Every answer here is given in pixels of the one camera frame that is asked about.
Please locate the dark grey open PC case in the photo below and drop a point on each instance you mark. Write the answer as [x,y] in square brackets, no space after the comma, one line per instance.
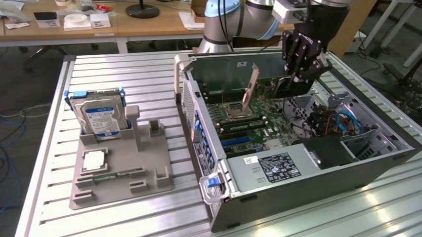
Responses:
[297,192]

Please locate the small white labelled box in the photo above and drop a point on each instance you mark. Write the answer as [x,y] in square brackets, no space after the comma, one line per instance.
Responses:
[100,22]

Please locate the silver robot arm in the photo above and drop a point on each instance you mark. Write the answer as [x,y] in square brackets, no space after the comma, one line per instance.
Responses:
[218,29]

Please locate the green motherboard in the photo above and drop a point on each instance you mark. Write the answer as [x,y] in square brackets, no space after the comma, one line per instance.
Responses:
[274,116]

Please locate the white tape roll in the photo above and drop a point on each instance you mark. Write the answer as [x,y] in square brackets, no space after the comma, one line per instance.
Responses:
[61,3]

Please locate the green RAM stick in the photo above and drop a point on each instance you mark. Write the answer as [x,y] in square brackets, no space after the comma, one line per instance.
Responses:
[107,175]

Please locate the silver chipset heatsink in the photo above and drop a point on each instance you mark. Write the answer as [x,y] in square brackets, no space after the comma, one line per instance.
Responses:
[274,143]

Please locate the white paper booklet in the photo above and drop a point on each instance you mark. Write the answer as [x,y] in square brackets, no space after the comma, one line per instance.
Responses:
[190,21]

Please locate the blue case latch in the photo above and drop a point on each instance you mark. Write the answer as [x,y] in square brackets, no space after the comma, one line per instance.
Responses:
[211,183]

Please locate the blue card retainer clips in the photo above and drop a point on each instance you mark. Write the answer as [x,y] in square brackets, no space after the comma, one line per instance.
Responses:
[198,126]

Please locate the white wall box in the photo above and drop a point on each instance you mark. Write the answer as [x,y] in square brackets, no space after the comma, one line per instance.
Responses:
[359,44]

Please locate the grey parts rack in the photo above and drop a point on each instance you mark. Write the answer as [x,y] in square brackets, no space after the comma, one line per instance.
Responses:
[122,158]

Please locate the RAM stick with white label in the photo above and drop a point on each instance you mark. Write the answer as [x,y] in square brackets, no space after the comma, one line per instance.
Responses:
[240,126]

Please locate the wooden desk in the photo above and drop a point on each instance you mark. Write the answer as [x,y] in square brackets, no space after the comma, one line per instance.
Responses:
[148,27]

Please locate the hard disk in blue carrier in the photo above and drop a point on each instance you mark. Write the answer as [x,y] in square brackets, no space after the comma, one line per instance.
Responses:
[100,118]

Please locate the black office chair base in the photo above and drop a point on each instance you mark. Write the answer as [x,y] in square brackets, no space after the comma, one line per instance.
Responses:
[39,53]

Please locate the white paper slip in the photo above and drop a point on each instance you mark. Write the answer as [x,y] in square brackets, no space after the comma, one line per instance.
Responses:
[16,25]

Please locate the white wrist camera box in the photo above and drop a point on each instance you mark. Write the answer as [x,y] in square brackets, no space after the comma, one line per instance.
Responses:
[285,12]

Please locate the blue expansion slot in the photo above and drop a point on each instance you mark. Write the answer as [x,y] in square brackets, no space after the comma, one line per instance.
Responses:
[235,141]

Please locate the clear plastic bag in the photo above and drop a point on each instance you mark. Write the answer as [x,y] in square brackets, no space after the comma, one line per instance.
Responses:
[13,14]

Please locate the white box with round dish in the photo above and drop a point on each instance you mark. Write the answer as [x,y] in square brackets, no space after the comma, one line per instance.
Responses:
[78,23]

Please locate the black equipment stand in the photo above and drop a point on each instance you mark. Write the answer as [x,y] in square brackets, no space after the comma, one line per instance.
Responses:
[405,81]

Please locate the white box with black top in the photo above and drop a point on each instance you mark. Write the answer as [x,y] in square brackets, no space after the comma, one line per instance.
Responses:
[47,22]

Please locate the CPU socket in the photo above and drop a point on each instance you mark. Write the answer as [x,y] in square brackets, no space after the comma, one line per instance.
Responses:
[232,112]

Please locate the black round lamp base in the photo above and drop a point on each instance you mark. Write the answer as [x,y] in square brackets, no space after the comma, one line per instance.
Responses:
[142,11]

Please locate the red small item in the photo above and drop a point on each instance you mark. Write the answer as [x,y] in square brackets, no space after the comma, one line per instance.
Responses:
[103,8]

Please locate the black plastic shroud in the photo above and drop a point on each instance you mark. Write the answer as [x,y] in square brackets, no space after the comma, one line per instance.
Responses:
[330,153]

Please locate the silver CPU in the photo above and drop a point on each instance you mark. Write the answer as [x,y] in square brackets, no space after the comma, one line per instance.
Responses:
[94,161]

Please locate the grey power supply unit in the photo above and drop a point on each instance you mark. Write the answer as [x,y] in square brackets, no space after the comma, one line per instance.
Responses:
[246,177]

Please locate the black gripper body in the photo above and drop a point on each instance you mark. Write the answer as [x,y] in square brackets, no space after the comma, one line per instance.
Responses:
[326,22]

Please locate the wooden cabinet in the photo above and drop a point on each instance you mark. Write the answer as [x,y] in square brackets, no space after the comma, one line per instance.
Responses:
[359,19]

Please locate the brown cardboard box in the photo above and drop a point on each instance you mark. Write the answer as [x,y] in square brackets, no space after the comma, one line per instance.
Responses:
[198,7]

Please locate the graphics card with black fan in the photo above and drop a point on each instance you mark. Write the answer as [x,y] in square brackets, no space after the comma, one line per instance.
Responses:
[290,90]

